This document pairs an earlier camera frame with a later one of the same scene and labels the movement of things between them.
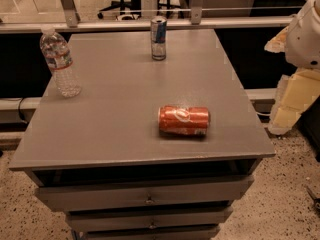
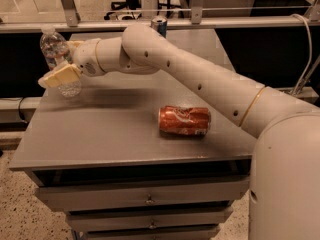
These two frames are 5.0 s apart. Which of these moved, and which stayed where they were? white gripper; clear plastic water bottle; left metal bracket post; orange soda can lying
Moved: white gripper
Stayed: left metal bracket post; clear plastic water bottle; orange soda can lying
